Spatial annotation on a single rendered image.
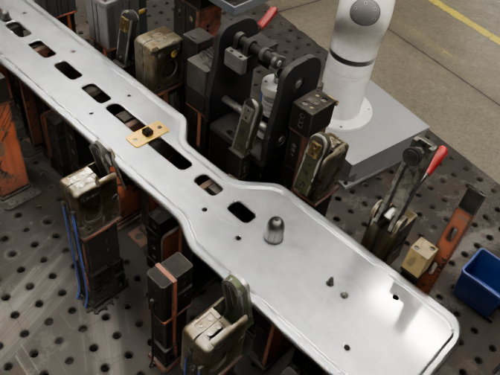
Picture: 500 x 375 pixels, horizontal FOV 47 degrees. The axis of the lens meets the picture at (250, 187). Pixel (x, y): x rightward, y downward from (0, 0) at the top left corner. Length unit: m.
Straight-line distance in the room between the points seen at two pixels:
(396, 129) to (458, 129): 1.48
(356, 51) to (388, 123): 0.27
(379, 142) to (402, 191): 0.60
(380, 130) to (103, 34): 0.75
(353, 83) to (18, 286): 0.92
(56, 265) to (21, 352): 0.21
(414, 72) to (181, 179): 2.46
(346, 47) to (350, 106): 0.18
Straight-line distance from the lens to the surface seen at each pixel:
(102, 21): 1.37
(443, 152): 1.01
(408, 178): 0.94
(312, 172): 1.05
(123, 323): 1.23
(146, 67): 1.28
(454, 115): 3.16
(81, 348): 1.21
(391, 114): 1.65
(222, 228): 0.99
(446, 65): 3.53
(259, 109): 1.08
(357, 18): 1.32
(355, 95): 1.52
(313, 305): 0.92
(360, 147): 1.51
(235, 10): 1.23
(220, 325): 0.83
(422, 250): 0.96
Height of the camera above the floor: 1.76
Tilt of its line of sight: 46 degrees down
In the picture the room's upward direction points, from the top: 9 degrees clockwise
